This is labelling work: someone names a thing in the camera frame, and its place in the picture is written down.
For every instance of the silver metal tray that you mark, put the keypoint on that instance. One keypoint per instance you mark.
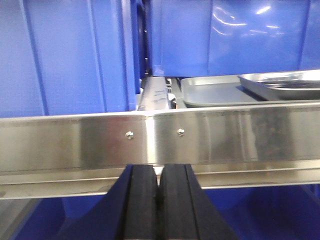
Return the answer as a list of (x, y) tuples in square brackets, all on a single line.
[(283, 85)]

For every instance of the large blue bin upper centre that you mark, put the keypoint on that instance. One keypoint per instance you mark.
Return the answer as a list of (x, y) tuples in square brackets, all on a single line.
[(194, 38)]

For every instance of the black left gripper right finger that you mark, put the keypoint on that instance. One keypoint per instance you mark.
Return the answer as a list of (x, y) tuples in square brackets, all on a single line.
[(184, 210)]

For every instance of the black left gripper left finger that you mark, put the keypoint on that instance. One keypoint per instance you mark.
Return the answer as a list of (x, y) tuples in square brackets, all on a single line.
[(126, 212)]

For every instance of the blue crate upper left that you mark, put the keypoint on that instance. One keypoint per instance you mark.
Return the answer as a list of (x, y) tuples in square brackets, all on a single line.
[(60, 57)]

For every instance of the grey flat tray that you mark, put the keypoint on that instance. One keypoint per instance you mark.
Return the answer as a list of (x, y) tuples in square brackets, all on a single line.
[(211, 91)]

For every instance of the blue bin lower centre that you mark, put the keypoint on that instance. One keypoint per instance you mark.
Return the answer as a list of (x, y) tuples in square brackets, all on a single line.
[(255, 213)]

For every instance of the stainless steel shelf rail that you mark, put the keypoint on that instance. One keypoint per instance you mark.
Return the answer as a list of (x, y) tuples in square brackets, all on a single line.
[(84, 154)]

